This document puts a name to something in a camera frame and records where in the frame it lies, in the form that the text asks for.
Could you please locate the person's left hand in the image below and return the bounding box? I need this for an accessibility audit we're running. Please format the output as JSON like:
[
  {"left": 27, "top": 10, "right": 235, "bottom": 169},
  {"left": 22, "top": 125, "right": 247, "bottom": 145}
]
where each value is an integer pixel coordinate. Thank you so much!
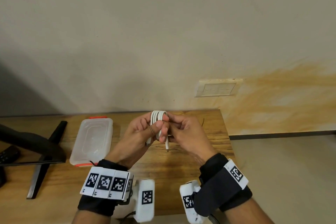
[{"left": 105, "top": 112, "right": 170, "bottom": 170}]

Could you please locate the black television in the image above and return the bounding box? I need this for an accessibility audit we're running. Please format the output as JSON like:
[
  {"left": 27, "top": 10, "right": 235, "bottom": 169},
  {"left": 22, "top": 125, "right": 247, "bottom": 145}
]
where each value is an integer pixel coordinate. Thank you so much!
[{"left": 0, "top": 123, "right": 67, "bottom": 167}]

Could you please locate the white charging cable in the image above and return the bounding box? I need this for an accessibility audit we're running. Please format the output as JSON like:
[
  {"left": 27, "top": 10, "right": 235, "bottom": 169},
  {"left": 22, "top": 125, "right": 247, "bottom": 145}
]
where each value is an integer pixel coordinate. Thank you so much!
[{"left": 146, "top": 110, "right": 172, "bottom": 153}]

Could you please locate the beige wall plate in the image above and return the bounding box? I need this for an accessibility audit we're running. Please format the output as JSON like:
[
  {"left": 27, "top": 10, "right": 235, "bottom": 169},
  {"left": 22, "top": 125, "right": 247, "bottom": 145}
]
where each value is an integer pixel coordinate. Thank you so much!
[{"left": 194, "top": 79, "right": 244, "bottom": 98}]

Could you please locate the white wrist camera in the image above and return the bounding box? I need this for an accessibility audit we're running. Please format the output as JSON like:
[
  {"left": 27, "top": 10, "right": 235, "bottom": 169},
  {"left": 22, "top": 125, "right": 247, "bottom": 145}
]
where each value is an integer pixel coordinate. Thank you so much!
[
  {"left": 179, "top": 180, "right": 208, "bottom": 224},
  {"left": 115, "top": 178, "right": 156, "bottom": 224}
]

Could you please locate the transparent plastic box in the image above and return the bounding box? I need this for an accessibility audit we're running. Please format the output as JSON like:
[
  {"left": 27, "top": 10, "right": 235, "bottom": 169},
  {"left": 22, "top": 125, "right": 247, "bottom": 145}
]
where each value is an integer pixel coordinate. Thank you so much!
[{"left": 69, "top": 116, "right": 114, "bottom": 167}]

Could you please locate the person's right hand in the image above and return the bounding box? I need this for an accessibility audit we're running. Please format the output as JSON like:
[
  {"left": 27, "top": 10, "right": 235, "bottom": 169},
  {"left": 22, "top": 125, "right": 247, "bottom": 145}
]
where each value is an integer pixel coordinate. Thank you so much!
[{"left": 159, "top": 112, "right": 218, "bottom": 167}]

